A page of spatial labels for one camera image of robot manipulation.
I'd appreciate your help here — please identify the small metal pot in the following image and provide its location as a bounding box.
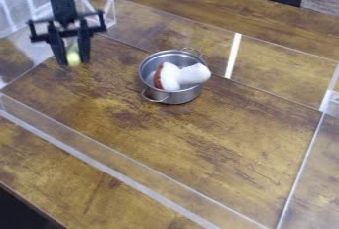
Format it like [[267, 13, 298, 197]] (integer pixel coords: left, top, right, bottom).
[[137, 47, 212, 105]]

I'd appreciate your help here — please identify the white mushroom toy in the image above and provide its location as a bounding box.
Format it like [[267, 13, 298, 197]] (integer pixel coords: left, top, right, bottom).
[[153, 62, 212, 91]]

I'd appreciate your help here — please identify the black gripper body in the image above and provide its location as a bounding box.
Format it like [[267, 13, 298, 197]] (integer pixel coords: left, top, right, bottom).
[[28, 0, 105, 44]]

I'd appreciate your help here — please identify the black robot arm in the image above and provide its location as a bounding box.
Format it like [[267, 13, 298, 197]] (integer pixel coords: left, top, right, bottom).
[[27, 0, 107, 66]]

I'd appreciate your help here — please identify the clear acrylic barrier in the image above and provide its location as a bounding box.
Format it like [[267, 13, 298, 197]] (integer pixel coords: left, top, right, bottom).
[[1, 92, 339, 229]]

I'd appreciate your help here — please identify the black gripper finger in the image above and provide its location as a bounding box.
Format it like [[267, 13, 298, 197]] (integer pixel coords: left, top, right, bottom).
[[48, 23, 68, 66], [79, 20, 91, 63]]

